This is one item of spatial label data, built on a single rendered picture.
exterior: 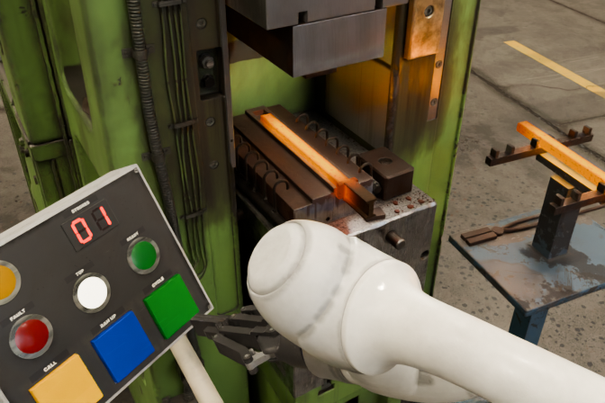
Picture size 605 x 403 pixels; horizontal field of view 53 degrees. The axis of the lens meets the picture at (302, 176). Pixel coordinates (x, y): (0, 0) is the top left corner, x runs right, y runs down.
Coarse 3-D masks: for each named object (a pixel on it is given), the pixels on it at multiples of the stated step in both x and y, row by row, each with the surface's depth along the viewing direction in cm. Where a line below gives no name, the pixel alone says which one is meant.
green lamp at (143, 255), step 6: (138, 246) 94; (144, 246) 94; (150, 246) 95; (132, 252) 93; (138, 252) 94; (144, 252) 94; (150, 252) 95; (132, 258) 93; (138, 258) 93; (144, 258) 94; (150, 258) 95; (138, 264) 93; (144, 264) 94; (150, 264) 95
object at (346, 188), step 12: (264, 120) 151; (276, 120) 150; (276, 132) 146; (288, 132) 145; (300, 144) 140; (312, 156) 136; (324, 168) 131; (336, 168) 131; (336, 180) 127; (348, 180) 126; (336, 192) 127; (348, 192) 125; (360, 192) 122; (348, 204) 125; (360, 204) 123; (372, 204) 120; (372, 216) 122
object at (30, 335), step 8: (32, 320) 81; (40, 320) 82; (24, 328) 80; (32, 328) 81; (40, 328) 81; (16, 336) 79; (24, 336) 80; (32, 336) 80; (40, 336) 81; (48, 336) 82; (16, 344) 79; (24, 344) 80; (32, 344) 80; (40, 344) 81; (24, 352) 80; (32, 352) 80
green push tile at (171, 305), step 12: (180, 276) 98; (168, 288) 96; (180, 288) 98; (144, 300) 93; (156, 300) 94; (168, 300) 96; (180, 300) 97; (192, 300) 99; (156, 312) 94; (168, 312) 95; (180, 312) 97; (192, 312) 99; (156, 324) 94; (168, 324) 95; (180, 324) 97; (168, 336) 95
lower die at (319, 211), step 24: (240, 120) 154; (288, 120) 154; (264, 144) 144; (288, 144) 142; (312, 144) 143; (240, 168) 143; (264, 168) 136; (288, 168) 135; (312, 168) 133; (288, 192) 129; (312, 192) 127; (288, 216) 126; (312, 216) 127; (336, 216) 131
